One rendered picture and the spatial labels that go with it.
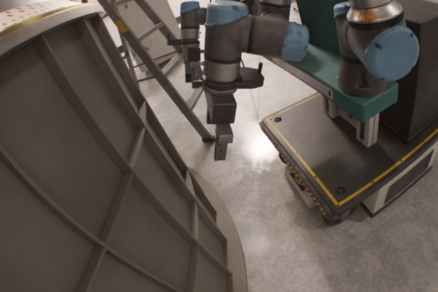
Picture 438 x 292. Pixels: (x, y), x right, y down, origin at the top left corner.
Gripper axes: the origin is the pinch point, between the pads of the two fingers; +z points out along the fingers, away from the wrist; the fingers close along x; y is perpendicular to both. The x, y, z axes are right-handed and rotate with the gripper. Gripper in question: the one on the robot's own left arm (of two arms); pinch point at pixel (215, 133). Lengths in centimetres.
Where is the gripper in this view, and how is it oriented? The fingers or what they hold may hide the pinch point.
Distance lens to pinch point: 58.5
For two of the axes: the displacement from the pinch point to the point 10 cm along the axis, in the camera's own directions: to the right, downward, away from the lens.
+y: -9.8, 0.5, -1.8
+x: 1.7, 6.4, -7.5
